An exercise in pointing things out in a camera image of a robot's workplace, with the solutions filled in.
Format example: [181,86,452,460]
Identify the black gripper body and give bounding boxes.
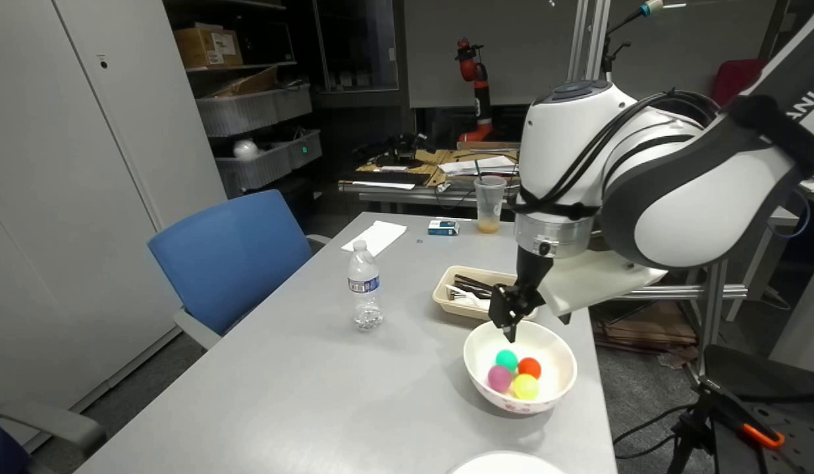
[507,240,559,309]

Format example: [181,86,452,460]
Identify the purple ball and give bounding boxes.
[485,364,513,396]

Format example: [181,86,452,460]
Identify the white ceramic bowl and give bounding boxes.
[460,317,578,417]

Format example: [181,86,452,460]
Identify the white plate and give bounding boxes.
[447,448,568,474]

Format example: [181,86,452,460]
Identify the black plastic cutlery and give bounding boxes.
[451,271,517,306]

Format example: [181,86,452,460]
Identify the beige rectangular tray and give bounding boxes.
[428,263,518,323]

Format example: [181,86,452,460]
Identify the yellow ball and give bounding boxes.
[505,372,545,404]

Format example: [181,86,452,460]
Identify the clear plastic cup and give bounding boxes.
[470,173,507,236]

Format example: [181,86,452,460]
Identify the small blue box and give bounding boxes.
[424,217,460,240]

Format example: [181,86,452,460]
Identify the white papers stack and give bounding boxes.
[436,152,520,179]

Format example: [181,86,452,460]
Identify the flat brown cardboard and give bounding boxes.
[592,300,701,354]

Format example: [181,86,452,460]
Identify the clear plastic water bottle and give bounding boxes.
[344,236,386,334]

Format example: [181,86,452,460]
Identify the white paper sheet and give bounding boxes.
[340,218,411,258]

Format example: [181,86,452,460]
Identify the grey cluttered work table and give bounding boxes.
[337,140,524,213]

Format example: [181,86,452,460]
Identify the black tripod with orange clamp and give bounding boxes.
[664,359,787,474]

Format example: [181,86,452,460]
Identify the thin stand with green tip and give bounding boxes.
[601,0,690,80]

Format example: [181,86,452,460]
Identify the blue office chair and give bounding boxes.
[145,186,331,354]

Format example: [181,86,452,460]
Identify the red chair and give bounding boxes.
[706,59,769,114]

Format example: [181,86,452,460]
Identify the grey storage bin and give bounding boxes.
[214,129,324,197]
[194,80,315,142]

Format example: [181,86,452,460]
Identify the white round object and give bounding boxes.
[232,138,262,163]

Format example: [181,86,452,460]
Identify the cardboard box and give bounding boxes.
[174,21,245,73]

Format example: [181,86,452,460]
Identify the white metal cabinet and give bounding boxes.
[0,0,229,417]

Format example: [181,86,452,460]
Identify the blue chair with grey armrest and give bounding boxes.
[0,404,108,474]

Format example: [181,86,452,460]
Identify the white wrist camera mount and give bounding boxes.
[538,248,668,327]

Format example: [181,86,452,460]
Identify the aluminium table frame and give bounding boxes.
[614,258,734,354]

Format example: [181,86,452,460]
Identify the aluminium frame stand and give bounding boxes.
[565,0,614,90]

